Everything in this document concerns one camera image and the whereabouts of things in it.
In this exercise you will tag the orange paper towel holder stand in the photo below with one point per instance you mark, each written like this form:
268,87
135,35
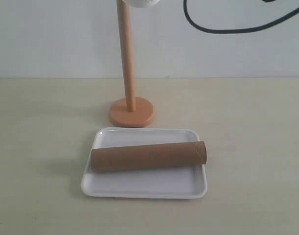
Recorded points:
130,111

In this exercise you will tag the brown cardboard tube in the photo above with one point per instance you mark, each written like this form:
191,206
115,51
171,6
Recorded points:
148,156

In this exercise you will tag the white patterned paper towel roll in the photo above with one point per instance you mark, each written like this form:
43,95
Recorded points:
141,3

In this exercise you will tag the white rectangular plastic tray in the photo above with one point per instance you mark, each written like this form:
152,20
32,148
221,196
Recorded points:
169,183

